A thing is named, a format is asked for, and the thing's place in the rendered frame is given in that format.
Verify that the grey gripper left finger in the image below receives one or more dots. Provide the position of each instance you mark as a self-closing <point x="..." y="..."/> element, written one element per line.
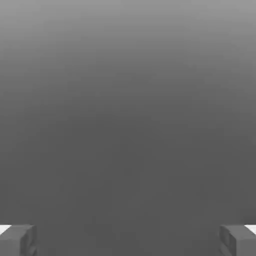
<point x="16" y="242"/>

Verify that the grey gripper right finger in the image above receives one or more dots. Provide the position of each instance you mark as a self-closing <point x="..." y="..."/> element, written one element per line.
<point x="240" y="242"/>

